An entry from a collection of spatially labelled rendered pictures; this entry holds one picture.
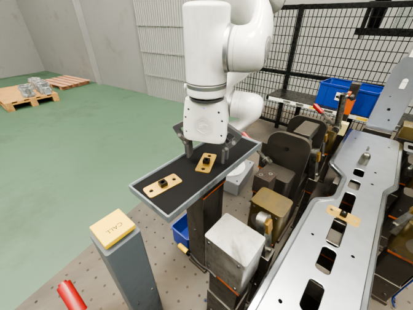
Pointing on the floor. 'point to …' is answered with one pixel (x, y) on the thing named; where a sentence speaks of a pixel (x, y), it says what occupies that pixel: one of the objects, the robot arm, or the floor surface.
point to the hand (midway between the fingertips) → (206, 155)
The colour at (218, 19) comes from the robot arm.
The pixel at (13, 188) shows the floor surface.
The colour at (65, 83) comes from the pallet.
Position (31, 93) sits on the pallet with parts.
